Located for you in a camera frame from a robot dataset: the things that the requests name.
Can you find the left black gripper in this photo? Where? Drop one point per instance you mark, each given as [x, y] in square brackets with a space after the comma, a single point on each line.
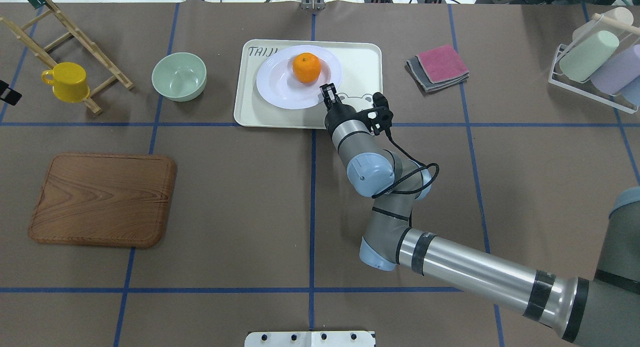
[13, 97]

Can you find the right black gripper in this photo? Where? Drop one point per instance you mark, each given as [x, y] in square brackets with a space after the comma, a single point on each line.
[337, 114]

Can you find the orange fruit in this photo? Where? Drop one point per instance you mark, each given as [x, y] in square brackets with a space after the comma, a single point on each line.
[306, 67]

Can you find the white round plate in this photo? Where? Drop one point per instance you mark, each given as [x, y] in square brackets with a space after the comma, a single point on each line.
[277, 84]

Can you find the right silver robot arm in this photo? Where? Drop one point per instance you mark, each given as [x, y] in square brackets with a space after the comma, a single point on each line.
[601, 312]

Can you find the cream bear tray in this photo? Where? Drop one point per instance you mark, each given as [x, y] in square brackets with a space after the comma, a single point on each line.
[362, 76]

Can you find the yellow mug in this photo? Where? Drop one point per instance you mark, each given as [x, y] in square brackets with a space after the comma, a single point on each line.
[68, 81]

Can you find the wooden dish rack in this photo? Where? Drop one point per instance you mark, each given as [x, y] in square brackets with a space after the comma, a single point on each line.
[72, 31]

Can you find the pink cloth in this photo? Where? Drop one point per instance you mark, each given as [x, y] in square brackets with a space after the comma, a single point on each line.
[442, 64]

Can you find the wooden cutting board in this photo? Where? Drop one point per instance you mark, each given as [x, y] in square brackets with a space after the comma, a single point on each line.
[104, 199]

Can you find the green ceramic bowl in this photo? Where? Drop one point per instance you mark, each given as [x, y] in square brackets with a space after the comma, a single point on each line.
[180, 76]

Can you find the green pastel cup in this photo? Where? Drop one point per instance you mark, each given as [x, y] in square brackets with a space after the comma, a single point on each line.
[585, 58]

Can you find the purple pastel cup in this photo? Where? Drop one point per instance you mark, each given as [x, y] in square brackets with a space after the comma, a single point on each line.
[617, 72]

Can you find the blue pastel cup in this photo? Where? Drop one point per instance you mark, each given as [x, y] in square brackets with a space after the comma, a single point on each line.
[631, 92]

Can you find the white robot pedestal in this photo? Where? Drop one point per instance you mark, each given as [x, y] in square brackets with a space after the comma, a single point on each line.
[332, 338]

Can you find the white wire cup rack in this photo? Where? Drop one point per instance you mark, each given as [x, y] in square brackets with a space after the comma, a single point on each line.
[619, 21]

